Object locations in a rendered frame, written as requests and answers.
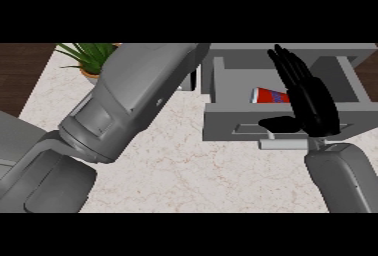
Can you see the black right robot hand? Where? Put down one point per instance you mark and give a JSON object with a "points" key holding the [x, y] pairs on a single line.
{"points": [[308, 96]]}

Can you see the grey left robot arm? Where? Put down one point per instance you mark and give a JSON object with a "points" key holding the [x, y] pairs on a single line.
{"points": [[123, 100]]}

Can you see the red can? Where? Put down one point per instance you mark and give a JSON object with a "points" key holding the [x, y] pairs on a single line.
{"points": [[268, 96]]}

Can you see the grey open drawer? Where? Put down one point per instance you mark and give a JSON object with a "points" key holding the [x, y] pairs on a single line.
{"points": [[256, 83]]}

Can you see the grey drawer front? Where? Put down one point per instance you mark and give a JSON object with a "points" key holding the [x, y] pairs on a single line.
{"points": [[237, 121]]}

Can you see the grey cabinet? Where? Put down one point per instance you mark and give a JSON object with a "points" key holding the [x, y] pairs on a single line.
{"points": [[296, 50]]}

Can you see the green potted plant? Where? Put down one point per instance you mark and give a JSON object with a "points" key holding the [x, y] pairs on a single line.
{"points": [[91, 58]]}

